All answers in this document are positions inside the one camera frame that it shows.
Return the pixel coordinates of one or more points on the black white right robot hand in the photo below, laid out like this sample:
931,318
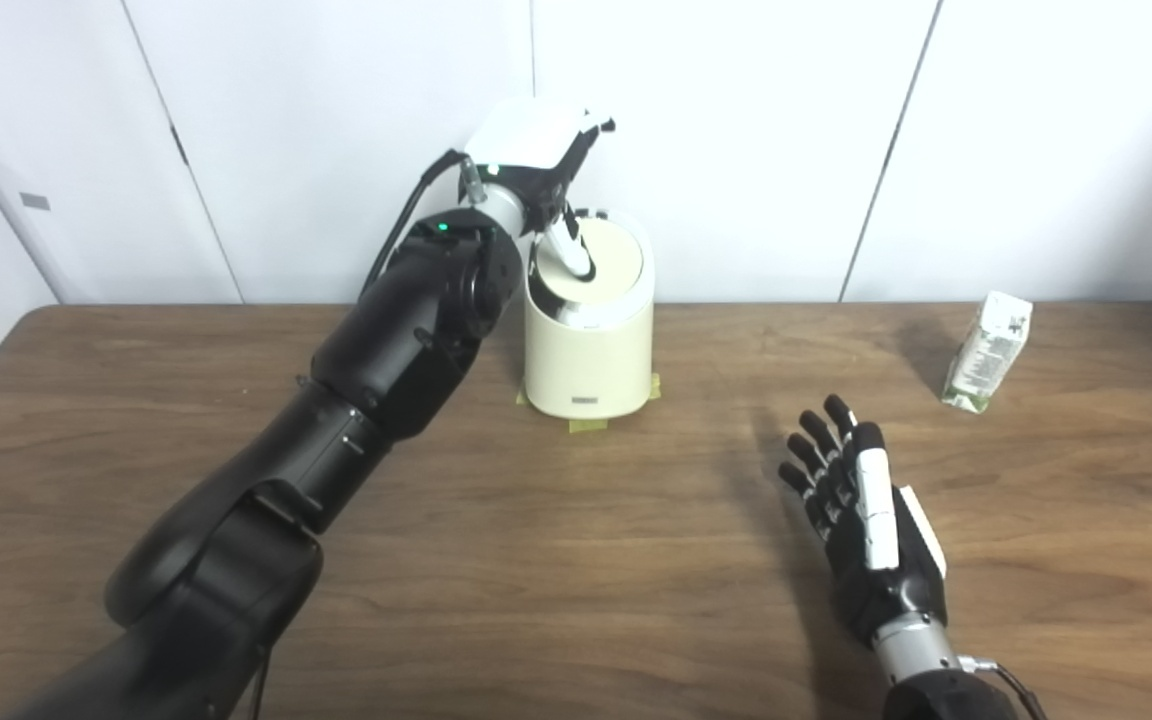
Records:
901,580

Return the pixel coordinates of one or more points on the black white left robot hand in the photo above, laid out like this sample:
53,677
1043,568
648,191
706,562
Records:
526,135

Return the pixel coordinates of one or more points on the round cream bin lid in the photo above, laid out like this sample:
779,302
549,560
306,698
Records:
616,260

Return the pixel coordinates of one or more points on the cream-colored cylindrical bin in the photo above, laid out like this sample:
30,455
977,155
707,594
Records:
591,360

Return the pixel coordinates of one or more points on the white green milk carton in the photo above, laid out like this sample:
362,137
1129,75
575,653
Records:
986,355

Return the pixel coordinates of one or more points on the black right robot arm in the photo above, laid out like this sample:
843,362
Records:
921,660

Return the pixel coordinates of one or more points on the wide yellow tape piece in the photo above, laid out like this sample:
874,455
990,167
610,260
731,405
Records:
588,426

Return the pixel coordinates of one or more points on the grey wall label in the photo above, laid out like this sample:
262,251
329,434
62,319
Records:
35,201

